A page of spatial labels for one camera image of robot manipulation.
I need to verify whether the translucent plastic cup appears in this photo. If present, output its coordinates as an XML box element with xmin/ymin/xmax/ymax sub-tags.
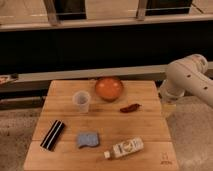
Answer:
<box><xmin>72</xmin><ymin>91</ymin><xmax>91</xmax><ymax>113</ymax></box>

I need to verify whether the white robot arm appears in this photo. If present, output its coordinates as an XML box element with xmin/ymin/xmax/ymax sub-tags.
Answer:
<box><xmin>159</xmin><ymin>54</ymin><xmax>213</xmax><ymax>118</ymax></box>

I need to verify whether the orange ceramic bowl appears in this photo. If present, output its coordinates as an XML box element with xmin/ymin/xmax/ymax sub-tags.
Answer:
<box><xmin>95</xmin><ymin>77</ymin><xmax>124</xmax><ymax>101</ymax></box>

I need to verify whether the dried red chili pepper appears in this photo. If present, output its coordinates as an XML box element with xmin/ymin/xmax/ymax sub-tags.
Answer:
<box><xmin>120</xmin><ymin>103</ymin><xmax>141</xmax><ymax>113</ymax></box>

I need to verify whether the wooden table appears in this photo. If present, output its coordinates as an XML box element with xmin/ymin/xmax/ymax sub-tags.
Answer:
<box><xmin>24</xmin><ymin>80</ymin><xmax>179</xmax><ymax>171</ymax></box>

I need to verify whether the blue sponge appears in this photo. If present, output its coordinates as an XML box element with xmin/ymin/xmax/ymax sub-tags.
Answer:
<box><xmin>77</xmin><ymin>132</ymin><xmax>100</xmax><ymax>148</ymax></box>

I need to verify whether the white labelled bottle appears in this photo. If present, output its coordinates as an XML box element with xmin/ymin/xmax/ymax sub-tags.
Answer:
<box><xmin>104</xmin><ymin>137</ymin><xmax>144</xmax><ymax>159</ymax></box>

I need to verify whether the black striped rectangular box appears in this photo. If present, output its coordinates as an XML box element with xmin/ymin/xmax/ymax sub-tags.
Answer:
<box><xmin>40</xmin><ymin>120</ymin><xmax>65</xmax><ymax>151</ymax></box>

